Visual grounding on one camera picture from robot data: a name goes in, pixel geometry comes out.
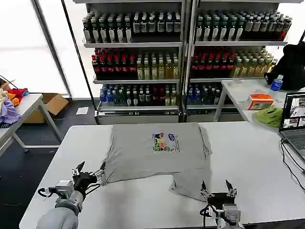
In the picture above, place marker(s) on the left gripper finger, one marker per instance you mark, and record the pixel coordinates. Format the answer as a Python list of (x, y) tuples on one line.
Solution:
[(100, 169), (78, 169)]

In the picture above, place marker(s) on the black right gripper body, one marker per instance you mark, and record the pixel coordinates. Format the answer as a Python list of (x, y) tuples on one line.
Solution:
[(221, 198)]

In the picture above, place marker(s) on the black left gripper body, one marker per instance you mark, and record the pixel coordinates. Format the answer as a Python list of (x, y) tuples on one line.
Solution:
[(82, 181)]

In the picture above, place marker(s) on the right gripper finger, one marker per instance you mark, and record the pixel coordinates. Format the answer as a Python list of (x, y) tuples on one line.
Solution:
[(204, 189), (230, 189)]

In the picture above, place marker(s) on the grey printed t-shirt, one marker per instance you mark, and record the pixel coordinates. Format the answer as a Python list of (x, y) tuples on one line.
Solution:
[(152, 162)]

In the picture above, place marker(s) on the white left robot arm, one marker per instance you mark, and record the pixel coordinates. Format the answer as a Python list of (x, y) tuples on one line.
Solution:
[(59, 218)]

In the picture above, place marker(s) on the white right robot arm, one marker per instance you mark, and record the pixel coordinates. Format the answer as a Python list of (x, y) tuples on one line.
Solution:
[(230, 215)]

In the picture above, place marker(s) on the white paper sheet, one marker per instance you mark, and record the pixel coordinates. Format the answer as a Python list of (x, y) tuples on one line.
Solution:
[(82, 111)]

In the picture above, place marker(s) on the large brown cardboard box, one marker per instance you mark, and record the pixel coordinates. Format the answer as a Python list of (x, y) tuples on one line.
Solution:
[(53, 102)]

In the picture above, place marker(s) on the white side table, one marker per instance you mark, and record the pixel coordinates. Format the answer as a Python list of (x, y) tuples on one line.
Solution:
[(28, 105)]

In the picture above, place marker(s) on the green cloth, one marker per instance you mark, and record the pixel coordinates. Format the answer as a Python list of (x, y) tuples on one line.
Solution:
[(269, 117)]

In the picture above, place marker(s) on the blue striped cloth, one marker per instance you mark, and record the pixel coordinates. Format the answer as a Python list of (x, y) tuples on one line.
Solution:
[(4, 125)]

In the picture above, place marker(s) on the purple cloth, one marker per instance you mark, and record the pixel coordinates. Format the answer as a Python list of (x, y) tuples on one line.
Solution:
[(8, 111)]

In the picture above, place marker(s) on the orange tissue box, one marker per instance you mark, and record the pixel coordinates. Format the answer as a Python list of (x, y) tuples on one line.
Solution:
[(260, 102)]

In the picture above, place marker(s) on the white desk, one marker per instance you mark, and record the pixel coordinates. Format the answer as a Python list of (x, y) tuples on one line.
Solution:
[(238, 95)]

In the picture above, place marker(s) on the orange and red cloth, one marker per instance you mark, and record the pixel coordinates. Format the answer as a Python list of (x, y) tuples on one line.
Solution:
[(17, 94)]

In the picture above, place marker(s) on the grey laptop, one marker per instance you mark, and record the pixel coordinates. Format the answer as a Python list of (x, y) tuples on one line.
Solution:
[(294, 114)]

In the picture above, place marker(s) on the small brown cardboard box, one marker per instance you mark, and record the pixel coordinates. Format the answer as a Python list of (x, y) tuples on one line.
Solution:
[(5, 85)]

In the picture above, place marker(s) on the blue-capped water bottle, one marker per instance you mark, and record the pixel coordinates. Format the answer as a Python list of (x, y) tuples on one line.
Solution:
[(277, 84)]

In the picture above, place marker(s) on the shelf rack with bottles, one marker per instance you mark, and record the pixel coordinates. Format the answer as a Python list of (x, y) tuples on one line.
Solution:
[(228, 59), (133, 59)]

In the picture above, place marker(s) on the black slanted pole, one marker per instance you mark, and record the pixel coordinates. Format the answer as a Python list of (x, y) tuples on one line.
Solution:
[(78, 52)]

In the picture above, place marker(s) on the black bag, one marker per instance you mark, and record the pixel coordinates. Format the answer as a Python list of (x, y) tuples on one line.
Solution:
[(291, 66)]

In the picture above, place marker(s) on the grey window frame post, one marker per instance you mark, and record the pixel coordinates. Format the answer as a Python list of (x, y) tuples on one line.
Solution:
[(51, 47)]

